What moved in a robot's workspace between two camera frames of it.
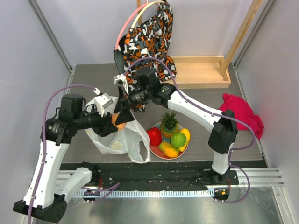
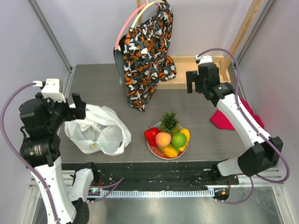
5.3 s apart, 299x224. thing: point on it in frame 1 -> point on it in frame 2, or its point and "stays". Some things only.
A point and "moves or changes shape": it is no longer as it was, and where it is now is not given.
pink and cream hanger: [144, 6] stays
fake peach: [121, 126] -> [163, 139]
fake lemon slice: [117, 144] -> [93, 146]
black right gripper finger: [125, 115] -> [191, 76]
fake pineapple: [169, 124] stays
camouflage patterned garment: [148, 44] stays
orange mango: [168, 150] stays
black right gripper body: [127, 100] -> [199, 81]
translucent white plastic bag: [132, 140] moves or changes shape
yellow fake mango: [187, 134] stays
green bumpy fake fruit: [178, 139] stays
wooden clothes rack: [210, 71] stays
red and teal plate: [155, 150] stays
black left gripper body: [92, 121] -> [59, 111]
